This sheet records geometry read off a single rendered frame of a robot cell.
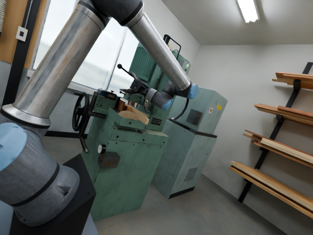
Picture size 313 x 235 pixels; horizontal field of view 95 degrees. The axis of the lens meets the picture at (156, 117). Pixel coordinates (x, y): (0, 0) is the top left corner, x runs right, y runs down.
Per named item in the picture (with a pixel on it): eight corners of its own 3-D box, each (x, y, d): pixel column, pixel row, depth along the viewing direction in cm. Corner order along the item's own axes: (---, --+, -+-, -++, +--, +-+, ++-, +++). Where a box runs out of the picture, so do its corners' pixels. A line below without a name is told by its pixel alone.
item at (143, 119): (115, 103, 140) (116, 99, 139) (117, 104, 141) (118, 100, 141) (145, 124, 99) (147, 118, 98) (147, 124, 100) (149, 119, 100)
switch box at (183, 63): (173, 77, 129) (180, 59, 127) (180, 81, 135) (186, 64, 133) (177, 78, 124) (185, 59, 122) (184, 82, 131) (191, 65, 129)
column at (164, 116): (132, 120, 146) (159, 50, 137) (149, 124, 160) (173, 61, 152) (144, 128, 129) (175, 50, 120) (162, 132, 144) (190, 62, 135)
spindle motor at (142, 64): (123, 73, 121) (136, 36, 117) (140, 80, 133) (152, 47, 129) (133, 75, 108) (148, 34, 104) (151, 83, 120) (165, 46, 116)
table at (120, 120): (83, 99, 132) (85, 93, 132) (114, 107, 152) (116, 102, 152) (104, 122, 87) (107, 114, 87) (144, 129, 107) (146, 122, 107)
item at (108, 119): (96, 110, 129) (98, 106, 129) (117, 114, 143) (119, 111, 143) (112, 127, 100) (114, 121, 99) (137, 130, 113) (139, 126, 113)
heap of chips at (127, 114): (117, 112, 101) (119, 107, 100) (133, 116, 110) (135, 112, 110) (122, 116, 94) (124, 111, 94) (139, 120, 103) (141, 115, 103)
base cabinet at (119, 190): (70, 185, 141) (92, 118, 132) (122, 180, 179) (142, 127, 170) (78, 226, 107) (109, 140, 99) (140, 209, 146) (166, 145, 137)
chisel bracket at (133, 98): (121, 99, 122) (125, 89, 121) (135, 103, 132) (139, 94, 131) (125, 101, 117) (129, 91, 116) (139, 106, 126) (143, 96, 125)
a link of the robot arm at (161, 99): (173, 101, 100) (166, 113, 99) (158, 92, 102) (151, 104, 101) (174, 97, 91) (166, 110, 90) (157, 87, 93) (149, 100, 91)
